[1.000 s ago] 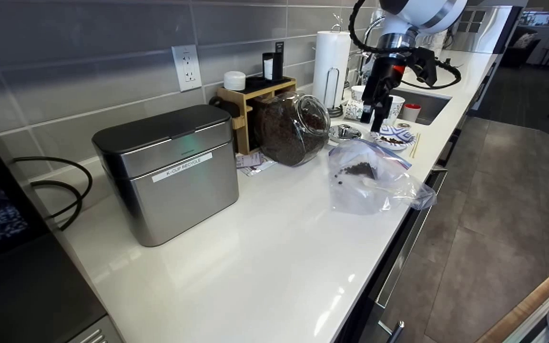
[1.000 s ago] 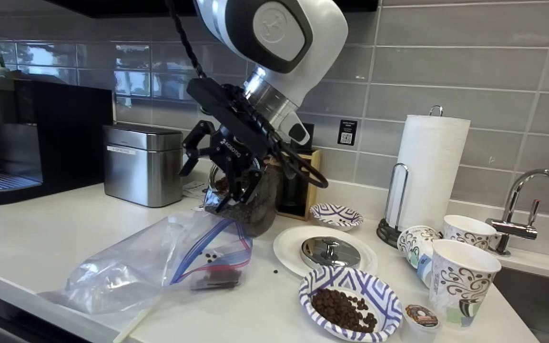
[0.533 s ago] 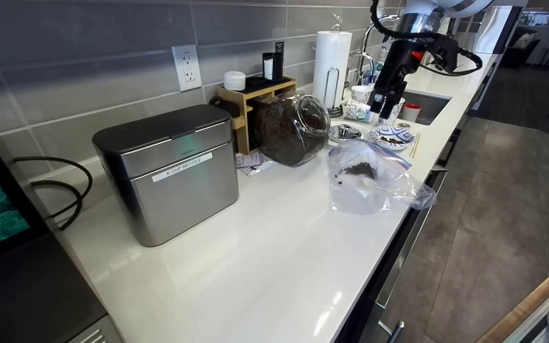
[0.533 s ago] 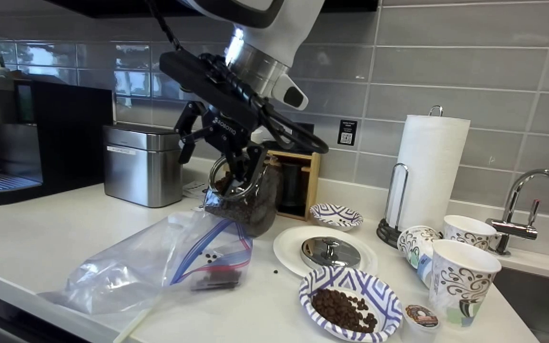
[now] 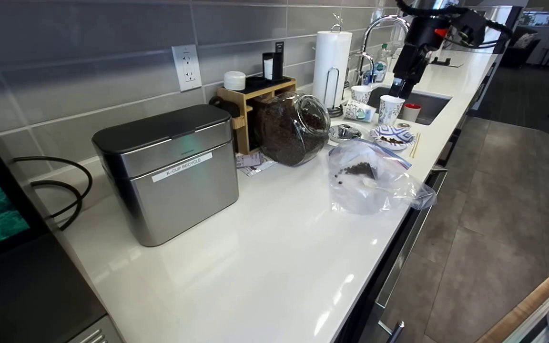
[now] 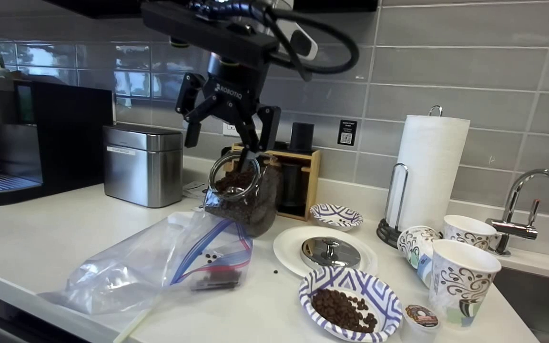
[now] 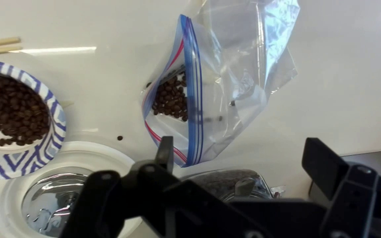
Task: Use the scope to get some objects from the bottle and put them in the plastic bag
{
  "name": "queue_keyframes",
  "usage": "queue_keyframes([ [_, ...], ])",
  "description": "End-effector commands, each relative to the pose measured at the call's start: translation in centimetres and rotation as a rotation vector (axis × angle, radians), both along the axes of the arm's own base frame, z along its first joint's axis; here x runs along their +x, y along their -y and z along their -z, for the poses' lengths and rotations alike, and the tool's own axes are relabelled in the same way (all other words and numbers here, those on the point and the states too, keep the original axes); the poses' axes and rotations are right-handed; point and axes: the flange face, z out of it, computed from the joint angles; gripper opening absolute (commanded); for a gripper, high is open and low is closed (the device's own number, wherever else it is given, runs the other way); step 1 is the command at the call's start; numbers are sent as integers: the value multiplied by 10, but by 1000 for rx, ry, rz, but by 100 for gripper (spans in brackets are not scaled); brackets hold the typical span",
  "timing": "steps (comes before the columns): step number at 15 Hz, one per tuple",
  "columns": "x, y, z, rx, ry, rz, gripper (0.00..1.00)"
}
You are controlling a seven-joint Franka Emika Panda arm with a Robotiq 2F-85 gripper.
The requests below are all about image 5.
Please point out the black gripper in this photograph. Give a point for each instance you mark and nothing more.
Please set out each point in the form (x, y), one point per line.
(421, 40)

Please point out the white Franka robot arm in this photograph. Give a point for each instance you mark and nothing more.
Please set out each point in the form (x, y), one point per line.
(432, 4)

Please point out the dish soap bottle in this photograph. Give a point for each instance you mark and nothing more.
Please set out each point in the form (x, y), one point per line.
(383, 63)

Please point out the clear plastic zip bag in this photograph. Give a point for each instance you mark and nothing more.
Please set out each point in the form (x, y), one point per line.
(369, 191)

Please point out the tall patterned paper cup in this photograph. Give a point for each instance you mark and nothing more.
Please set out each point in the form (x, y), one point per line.
(390, 109)

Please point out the small coffee pod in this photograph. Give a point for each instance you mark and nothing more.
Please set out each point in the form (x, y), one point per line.
(410, 113)

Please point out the stainless steel sink basin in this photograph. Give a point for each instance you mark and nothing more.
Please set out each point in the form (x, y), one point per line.
(429, 105)

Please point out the small flat black object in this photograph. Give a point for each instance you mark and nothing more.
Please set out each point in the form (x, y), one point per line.
(442, 61)

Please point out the short patterned paper cup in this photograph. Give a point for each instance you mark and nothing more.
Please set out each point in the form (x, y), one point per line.
(360, 94)

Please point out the large coffee bean heap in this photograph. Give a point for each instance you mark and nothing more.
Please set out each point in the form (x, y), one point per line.
(390, 134)

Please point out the chrome kitchen faucet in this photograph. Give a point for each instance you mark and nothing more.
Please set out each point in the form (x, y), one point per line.
(381, 19)

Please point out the large blue patterned paper bowl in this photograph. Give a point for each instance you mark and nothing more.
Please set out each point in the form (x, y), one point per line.
(390, 145)

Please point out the metal paper towel holder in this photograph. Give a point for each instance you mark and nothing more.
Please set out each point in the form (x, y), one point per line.
(335, 113)

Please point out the white paper towel roll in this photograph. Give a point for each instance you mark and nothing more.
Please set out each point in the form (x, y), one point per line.
(331, 54)

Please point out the white round plate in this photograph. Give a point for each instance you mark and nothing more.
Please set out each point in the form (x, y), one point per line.
(331, 137)

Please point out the small coffee bean clump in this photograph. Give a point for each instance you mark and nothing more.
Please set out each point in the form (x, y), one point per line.
(360, 172)

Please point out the glass jar of coffee beans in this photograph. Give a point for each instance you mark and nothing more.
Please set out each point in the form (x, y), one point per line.
(289, 134)

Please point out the tall black box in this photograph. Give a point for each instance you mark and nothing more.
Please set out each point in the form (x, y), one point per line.
(278, 59)

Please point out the black box with white label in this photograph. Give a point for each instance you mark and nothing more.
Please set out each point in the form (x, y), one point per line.
(267, 67)

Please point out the wooden countertop organizer rack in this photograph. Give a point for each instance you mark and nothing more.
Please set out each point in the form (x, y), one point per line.
(242, 101)

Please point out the white round lidded container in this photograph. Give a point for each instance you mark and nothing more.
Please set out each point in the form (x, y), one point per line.
(234, 80)

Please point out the crumpled plastic wrapper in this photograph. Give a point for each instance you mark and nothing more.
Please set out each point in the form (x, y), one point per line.
(251, 162)

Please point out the dark base cabinet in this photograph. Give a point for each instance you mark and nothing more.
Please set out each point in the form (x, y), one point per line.
(362, 317)

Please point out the wooden table edge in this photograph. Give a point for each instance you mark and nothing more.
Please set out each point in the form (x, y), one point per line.
(528, 298)

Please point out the stainless steel lidded bin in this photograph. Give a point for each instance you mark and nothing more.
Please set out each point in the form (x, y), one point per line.
(171, 183)

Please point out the black coffee machine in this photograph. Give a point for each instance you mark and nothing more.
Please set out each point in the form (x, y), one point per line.
(7, 298)

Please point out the white wall power outlet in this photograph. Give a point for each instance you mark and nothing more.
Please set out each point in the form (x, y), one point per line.
(186, 67)

